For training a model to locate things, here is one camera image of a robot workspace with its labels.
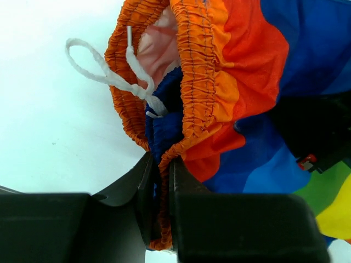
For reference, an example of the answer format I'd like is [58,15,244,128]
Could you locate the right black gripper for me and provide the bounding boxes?
[267,92,350,173]

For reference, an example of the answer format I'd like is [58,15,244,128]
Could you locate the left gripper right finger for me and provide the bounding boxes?
[169,158,330,263]

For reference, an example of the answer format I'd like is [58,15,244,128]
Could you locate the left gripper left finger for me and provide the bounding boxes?
[1,153,153,262]

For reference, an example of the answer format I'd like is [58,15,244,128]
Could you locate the rainbow striped shorts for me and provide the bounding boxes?
[65,1,350,250]

